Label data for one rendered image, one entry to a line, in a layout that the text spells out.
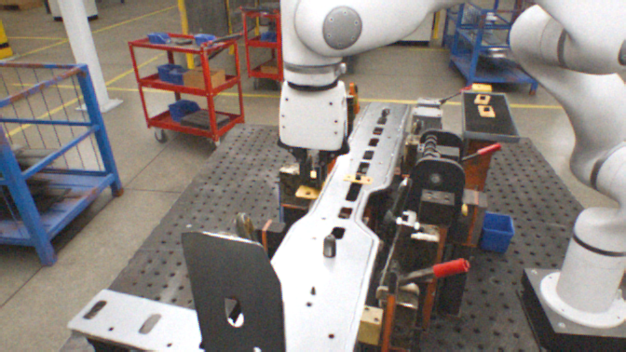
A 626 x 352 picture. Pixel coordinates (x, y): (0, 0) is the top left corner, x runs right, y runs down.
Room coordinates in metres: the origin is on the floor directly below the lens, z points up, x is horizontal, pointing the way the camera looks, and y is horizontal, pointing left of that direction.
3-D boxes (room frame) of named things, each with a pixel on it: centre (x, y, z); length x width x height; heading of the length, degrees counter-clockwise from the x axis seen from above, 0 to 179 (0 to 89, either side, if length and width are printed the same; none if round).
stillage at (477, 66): (5.39, -2.28, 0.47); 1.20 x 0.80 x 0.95; 174
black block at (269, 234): (0.82, 0.12, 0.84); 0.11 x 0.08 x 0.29; 74
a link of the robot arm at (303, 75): (0.59, 0.00, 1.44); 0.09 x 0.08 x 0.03; 74
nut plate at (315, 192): (0.59, 0.00, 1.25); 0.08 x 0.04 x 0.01; 164
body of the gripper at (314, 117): (0.59, 0.01, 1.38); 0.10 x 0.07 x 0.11; 74
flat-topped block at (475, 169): (1.16, -0.51, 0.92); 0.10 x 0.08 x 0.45; 164
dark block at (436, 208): (0.76, -0.27, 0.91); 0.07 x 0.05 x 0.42; 74
